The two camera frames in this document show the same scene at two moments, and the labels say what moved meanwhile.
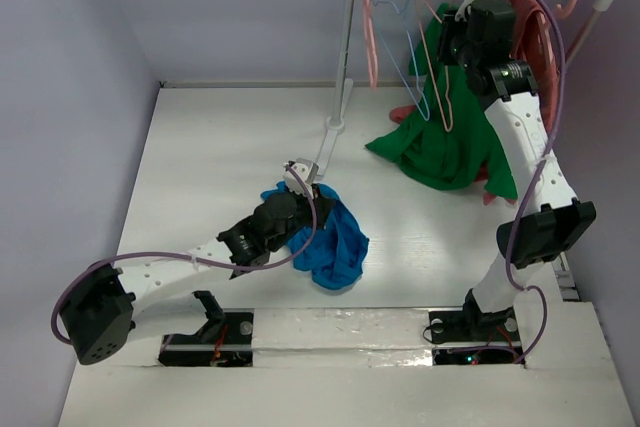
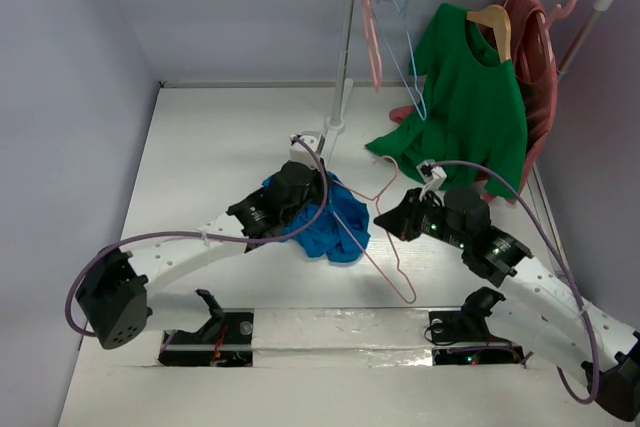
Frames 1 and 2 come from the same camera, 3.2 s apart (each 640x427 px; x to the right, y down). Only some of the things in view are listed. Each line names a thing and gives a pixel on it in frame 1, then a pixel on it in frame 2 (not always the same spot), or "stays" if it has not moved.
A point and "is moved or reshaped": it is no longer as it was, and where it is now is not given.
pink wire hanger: x=420 y=1 to x=386 y=228
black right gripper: x=447 y=38 to x=409 y=214
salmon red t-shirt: x=534 y=45 stays
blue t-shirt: x=334 y=258 is moved or reshaped
